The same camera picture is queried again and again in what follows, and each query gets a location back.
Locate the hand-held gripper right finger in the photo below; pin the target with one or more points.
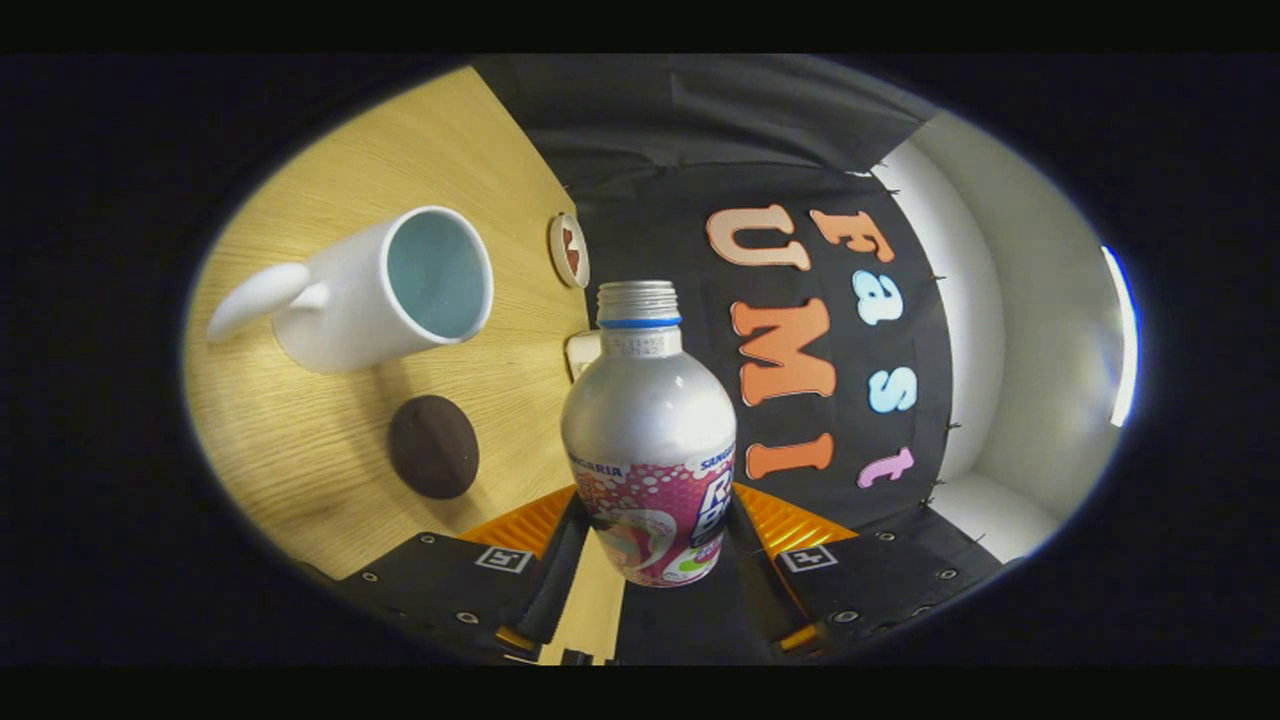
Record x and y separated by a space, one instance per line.
880 580

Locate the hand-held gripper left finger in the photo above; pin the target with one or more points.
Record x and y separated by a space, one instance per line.
450 580

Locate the dark brown round coaster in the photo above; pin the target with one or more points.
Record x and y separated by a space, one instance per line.
433 447

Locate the silver juice bottle pink label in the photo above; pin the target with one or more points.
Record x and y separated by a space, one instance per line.
648 430

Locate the white cup blue inside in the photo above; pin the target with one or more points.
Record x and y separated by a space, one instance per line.
345 310

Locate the wooden table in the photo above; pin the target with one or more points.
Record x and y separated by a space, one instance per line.
300 450

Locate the white toaster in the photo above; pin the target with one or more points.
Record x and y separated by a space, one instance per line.
582 352

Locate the ceiling light strip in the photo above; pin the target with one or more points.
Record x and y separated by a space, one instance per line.
1124 340

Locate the small plate with red food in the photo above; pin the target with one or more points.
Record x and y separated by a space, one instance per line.
568 250

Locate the black backdrop cloth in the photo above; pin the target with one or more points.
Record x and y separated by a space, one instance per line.
700 120

